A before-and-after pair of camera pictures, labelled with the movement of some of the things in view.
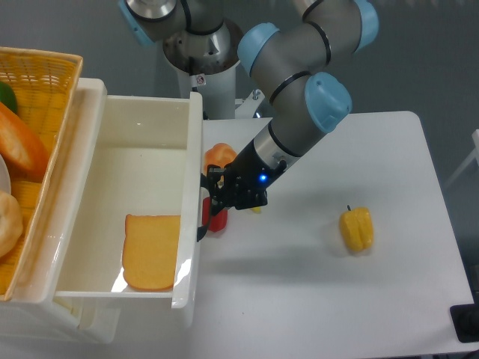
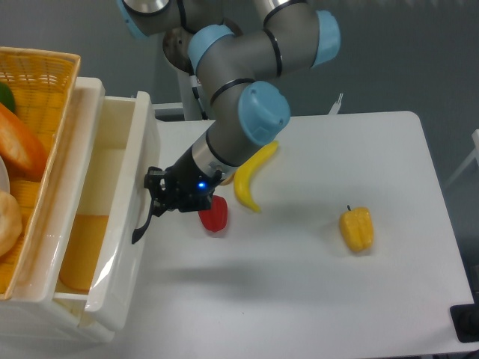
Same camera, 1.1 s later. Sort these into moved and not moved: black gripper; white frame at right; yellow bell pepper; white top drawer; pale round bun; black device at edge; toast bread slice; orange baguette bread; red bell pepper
Moved: toast bread slice; white top drawer; black gripper
Not moved: orange baguette bread; yellow bell pepper; white frame at right; red bell pepper; black device at edge; pale round bun
